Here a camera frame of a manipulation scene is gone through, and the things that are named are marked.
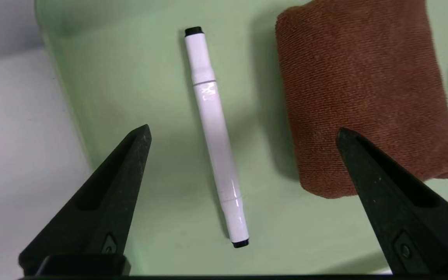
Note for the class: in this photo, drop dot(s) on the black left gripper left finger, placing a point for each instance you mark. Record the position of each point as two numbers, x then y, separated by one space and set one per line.
107 210

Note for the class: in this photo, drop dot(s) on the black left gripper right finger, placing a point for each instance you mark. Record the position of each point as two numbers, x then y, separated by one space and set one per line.
410 217

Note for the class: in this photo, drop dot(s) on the brown towel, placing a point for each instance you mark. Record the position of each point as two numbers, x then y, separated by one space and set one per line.
364 97

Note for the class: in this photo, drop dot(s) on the white marker pen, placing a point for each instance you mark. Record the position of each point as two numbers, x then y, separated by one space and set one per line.
216 136

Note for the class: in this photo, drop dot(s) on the light green plastic tray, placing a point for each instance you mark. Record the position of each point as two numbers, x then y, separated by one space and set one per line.
150 77

